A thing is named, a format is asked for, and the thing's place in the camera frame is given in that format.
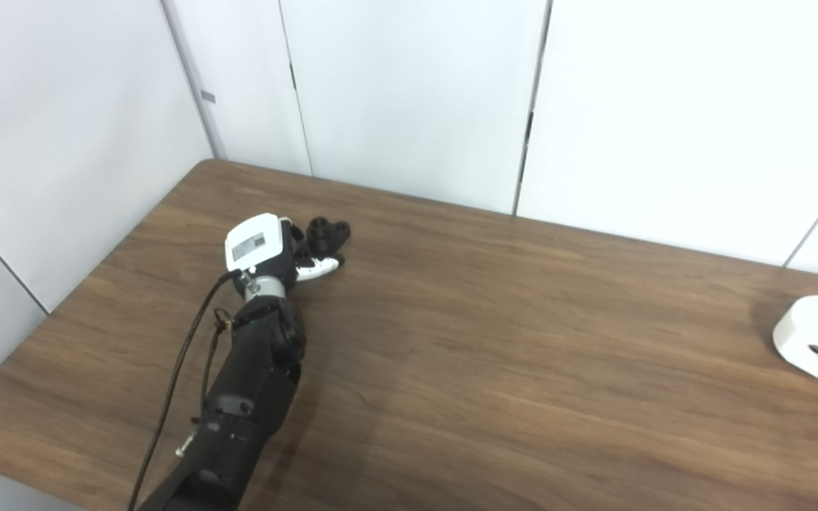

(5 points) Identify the round white plastic piece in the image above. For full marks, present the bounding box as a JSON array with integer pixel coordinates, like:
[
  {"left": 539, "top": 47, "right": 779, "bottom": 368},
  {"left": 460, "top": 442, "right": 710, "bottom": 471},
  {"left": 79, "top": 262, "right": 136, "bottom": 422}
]
[{"left": 773, "top": 295, "right": 818, "bottom": 383}]

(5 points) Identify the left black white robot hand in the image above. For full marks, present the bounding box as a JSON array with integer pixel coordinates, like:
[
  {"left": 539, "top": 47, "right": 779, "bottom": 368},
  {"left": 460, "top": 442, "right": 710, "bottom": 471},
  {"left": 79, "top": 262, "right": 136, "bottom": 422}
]
[{"left": 224, "top": 213, "right": 346, "bottom": 285}]

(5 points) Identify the black plastic holder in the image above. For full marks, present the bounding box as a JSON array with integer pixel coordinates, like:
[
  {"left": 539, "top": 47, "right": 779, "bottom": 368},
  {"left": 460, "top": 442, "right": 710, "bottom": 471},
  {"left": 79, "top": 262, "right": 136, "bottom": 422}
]
[{"left": 306, "top": 217, "right": 351, "bottom": 256}]

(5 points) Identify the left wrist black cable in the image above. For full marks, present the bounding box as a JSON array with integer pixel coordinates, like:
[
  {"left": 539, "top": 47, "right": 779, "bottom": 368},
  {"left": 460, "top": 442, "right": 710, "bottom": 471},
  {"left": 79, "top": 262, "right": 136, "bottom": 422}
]
[{"left": 127, "top": 269, "right": 244, "bottom": 511}]

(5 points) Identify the left thin black wire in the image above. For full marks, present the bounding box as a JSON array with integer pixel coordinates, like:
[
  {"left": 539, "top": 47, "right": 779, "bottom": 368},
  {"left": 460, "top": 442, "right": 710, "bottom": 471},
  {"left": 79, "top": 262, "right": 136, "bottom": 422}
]
[{"left": 200, "top": 307, "right": 234, "bottom": 416}]

